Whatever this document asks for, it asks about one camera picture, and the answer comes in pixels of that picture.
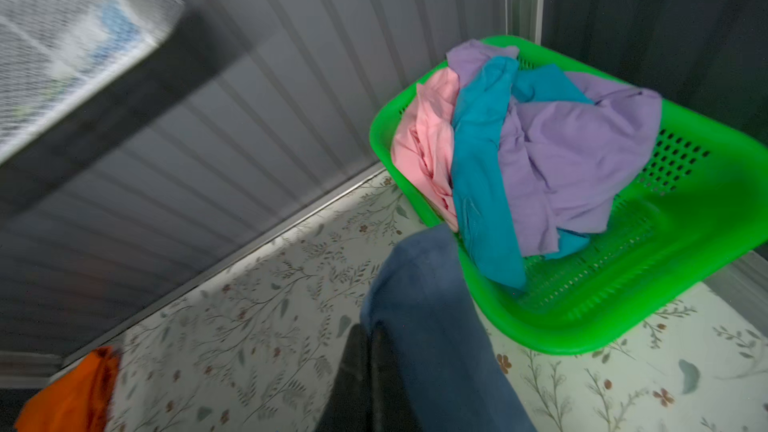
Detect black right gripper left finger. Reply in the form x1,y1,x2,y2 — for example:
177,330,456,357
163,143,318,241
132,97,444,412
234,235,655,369
315,324,371,432

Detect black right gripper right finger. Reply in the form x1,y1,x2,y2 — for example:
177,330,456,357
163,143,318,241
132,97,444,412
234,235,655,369
369,323,421,432

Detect blue t shirt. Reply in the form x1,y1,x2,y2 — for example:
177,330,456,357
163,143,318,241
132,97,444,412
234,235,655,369
360,225,534,431

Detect pink t shirt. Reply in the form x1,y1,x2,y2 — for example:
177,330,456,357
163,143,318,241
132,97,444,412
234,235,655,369
390,67,460,232

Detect folded orange t shirt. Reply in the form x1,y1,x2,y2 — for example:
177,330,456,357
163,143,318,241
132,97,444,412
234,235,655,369
14,346,120,432

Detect purple t shirt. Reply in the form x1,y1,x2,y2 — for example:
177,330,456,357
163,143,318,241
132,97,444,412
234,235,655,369
447,40,662,258

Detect teal t shirt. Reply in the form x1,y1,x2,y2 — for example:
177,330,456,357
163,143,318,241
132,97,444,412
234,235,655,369
447,52,590,290

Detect green plastic laundry basket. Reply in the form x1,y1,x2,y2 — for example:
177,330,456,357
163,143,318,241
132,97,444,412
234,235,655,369
368,34,768,356

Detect items in white basket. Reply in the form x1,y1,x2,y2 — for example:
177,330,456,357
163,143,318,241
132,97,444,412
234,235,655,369
48,0,149,80

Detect white wire mesh basket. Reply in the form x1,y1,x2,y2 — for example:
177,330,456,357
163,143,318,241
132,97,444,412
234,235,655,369
1,0,184,161

